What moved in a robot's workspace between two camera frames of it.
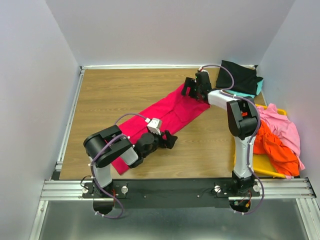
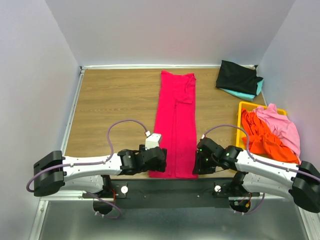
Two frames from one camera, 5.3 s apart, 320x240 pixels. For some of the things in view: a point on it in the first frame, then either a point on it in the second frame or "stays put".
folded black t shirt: x=246 y=80 stays put
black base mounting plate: x=170 y=194 stays put
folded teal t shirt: x=259 y=88 stays put
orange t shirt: x=282 y=159 stays put
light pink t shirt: x=286 y=131 stays put
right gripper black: x=191 y=83 to x=198 y=166
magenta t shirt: x=171 y=112 to x=175 y=124
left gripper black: x=169 y=143 to x=161 y=166
